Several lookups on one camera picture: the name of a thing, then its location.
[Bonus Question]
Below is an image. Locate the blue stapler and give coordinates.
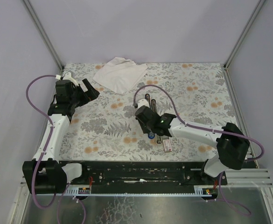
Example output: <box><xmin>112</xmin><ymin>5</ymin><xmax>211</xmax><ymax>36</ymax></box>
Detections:
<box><xmin>145</xmin><ymin>93</ymin><xmax>156</xmax><ymax>140</ymax></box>

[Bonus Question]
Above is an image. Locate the red and white staple box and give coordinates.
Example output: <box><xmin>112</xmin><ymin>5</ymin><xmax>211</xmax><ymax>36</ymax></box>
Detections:
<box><xmin>162</xmin><ymin>139</ymin><xmax>172</xmax><ymax>153</ymax></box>

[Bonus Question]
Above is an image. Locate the beige stapler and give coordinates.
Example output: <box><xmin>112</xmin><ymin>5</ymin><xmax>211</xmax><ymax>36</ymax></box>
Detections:
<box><xmin>151</xmin><ymin>99</ymin><xmax>162</xmax><ymax>144</ymax></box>

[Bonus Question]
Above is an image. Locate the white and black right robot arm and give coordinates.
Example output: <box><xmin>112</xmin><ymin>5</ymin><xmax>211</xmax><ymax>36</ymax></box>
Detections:
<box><xmin>135</xmin><ymin>105</ymin><xmax>250</xmax><ymax>177</ymax></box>

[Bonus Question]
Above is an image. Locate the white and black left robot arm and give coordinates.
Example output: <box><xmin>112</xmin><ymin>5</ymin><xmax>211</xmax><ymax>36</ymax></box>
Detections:
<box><xmin>22</xmin><ymin>78</ymin><xmax>99</xmax><ymax>195</ymax></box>

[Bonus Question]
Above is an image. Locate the white folded cloth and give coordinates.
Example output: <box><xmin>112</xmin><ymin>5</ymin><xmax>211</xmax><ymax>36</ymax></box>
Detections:
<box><xmin>93</xmin><ymin>57</ymin><xmax>147</xmax><ymax>95</ymax></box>

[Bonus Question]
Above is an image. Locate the floral patterned table mat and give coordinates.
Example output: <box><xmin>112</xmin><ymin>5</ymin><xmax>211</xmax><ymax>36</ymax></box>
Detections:
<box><xmin>59</xmin><ymin>63</ymin><xmax>237</xmax><ymax>161</ymax></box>

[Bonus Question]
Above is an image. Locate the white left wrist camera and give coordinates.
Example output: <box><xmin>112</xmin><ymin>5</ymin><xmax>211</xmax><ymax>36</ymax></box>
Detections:
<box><xmin>55</xmin><ymin>72</ymin><xmax>79</xmax><ymax>86</ymax></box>

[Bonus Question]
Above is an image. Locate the left aluminium frame post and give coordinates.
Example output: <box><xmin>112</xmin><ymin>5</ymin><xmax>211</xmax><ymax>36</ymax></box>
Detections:
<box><xmin>22</xmin><ymin>0</ymin><xmax>64</xmax><ymax>70</ymax></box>

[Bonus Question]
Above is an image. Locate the aluminium frame post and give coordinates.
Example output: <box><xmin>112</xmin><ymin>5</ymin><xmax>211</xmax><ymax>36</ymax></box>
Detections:
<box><xmin>22</xmin><ymin>0</ymin><xmax>64</xmax><ymax>70</ymax></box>
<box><xmin>223</xmin><ymin>0</ymin><xmax>267</xmax><ymax>70</ymax></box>

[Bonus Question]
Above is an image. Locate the white slotted cable duct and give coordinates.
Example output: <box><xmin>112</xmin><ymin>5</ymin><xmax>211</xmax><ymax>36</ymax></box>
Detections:
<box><xmin>64</xmin><ymin>186</ymin><xmax>212</xmax><ymax>199</ymax></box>

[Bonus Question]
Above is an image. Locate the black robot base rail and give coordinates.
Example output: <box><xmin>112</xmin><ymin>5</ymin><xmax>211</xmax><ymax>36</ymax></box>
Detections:
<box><xmin>72</xmin><ymin>161</ymin><xmax>227</xmax><ymax>194</ymax></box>

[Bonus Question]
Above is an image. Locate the right aluminium frame post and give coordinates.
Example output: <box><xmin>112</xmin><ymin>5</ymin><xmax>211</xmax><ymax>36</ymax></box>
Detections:
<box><xmin>223</xmin><ymin>0</ymin><xmax>267</xmax><ymax>70</ymax></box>

